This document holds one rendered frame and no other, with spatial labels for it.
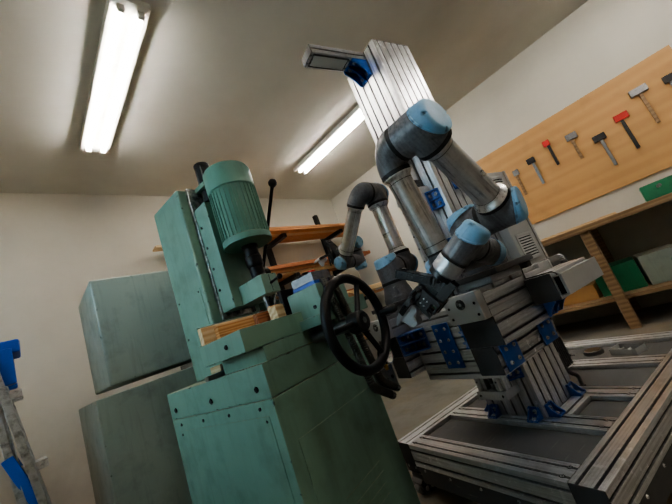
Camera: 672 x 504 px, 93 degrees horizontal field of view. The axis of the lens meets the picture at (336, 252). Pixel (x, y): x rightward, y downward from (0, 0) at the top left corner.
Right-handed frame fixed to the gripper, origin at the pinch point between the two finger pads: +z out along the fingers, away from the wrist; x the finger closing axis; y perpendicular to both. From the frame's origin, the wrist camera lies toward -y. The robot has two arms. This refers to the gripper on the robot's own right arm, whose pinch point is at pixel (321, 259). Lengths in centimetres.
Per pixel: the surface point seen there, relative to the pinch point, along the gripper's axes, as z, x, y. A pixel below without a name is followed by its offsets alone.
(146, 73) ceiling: 22, -48, -154
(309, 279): -75, -82, 15
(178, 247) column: -26, -94, -20
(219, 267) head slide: -42, -90, -5
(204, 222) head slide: -40, -87, -23
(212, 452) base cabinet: -36, -113, 49
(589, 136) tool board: -139, 245, -2
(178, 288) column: -18, -97, -6
